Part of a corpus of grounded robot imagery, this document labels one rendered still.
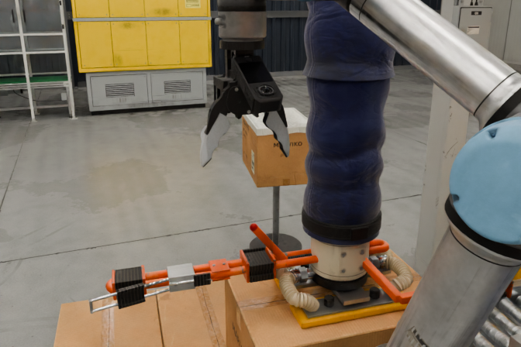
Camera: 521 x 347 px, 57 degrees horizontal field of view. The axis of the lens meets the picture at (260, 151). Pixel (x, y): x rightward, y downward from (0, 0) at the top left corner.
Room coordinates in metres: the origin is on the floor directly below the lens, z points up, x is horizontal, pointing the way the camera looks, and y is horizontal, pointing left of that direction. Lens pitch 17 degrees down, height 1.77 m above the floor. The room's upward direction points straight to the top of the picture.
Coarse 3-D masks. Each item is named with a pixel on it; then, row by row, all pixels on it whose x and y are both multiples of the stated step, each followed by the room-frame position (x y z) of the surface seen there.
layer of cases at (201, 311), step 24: (216, 288) 1.90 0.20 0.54; (72, 312) 1.73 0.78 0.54; (96, 312) 1.73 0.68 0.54; (120, 312) 1.73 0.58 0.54; (144, 312) 1.73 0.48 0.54; (168, 312) 1.73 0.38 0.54; (192, 312) 1.73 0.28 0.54; (216, 312) 1.73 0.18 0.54; (72, 336) 1.57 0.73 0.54; (96, 336) 1.57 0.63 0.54; (120, 336) 1.57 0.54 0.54; (144, 336) 1.57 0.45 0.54; (168, 336) 1.57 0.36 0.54; (192, 336) 1.57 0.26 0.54; (216, 336) 1.57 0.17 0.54
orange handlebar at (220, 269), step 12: (372, 240) 1.32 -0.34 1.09; (384, 240) 1.32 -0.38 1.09; (288, 252) 1.25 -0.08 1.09; (300, 252) 1.26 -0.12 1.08; (372, 252) 1.27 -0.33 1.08; (384, 252) 1.28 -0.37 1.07; (204, 264) 1.19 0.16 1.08; (216, 264) 1.18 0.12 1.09; (228, 264) 1.19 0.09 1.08; (240, 264) 1.20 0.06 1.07; (276, 264) 1.19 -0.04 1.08; (288, 264) 1.20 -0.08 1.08; (300, 264) 1.21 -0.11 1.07; (372, 264) 1.18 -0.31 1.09; (156, 276) 1.14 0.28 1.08; (216, 276) 1.14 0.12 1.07; (228, 276) 1.15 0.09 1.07; (372, 276) 1.14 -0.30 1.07; (384, 276) 1.12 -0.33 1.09; (108, 288) 1.08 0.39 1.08; (384, 288) 1.08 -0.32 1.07; (396, 300) 1.03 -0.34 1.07; (408, 300) 1.03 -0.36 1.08
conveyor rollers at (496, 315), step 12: (504, 300) 1.81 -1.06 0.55; (516, 300) 1.83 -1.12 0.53; (492, 312) 1.73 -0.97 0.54; (516, 312) 1.73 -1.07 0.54; (492, 324) 1.64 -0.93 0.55; (504, 324) 1.66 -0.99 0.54; (516, 324) 1.65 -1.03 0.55; (480, 336) 1.57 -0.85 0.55; (492, 336) 1.60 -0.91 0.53; (504, 336) 1.57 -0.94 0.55
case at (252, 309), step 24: (240, 288) 1.29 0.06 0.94; (264, 288) 1.29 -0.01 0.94; (312, 288) 1.29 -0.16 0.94; (408, 288) 1.29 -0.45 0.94; (240, 312) 1.17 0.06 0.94; (264, 312) 1.17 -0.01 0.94; (288, 312) 1.17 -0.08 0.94; (240, 336) 1.17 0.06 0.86; (264, 336) 1.06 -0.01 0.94; (288, 336) 1.06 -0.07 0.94; (312, 336) 1.06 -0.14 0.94; (336, 336) 1.06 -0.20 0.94; (360, 336) 1.08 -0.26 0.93; (384, 336) 1.10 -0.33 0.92
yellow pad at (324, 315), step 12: (372, 288) 1.20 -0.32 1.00; (324, 300) 1.16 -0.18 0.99; (336, 300) 1.19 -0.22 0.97; (372, 300) 1.18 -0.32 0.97; (384, 300) 1.18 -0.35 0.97; (300, 312) 1.14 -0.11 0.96; (312, 312) 1.13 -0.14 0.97; (324, 312) 1.13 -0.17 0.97; (336, 312) 1.13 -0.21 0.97; (348, 312) 1.14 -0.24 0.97; (360, 312) 1.14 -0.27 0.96; (372, 312) 1.14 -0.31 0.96; (384, 312) 1.15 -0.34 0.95; (300, 324) 1.10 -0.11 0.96; (312, 324) 1.10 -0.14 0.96; (324, 324) 1.11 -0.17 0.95
